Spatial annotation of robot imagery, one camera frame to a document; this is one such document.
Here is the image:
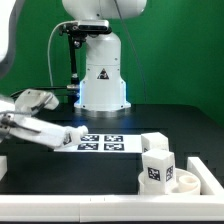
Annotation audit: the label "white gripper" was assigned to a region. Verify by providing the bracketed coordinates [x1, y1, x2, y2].
[10, 89, 66, 148]

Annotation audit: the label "white round stool seat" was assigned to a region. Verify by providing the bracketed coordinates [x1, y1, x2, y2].
[138, 168, 201, 195]

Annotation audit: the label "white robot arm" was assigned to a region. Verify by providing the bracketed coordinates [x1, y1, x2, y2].
[0, 0, 147, 149]

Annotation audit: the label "white sheet with tags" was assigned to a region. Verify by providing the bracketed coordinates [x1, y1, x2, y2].
[55, 134, 142, 153]

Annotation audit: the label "black cables on table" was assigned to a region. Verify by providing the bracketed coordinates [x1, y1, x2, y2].
[9, 85, 80, 101]

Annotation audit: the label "white camera cable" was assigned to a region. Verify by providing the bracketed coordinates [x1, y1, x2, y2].
[47, 21, 78, 88]

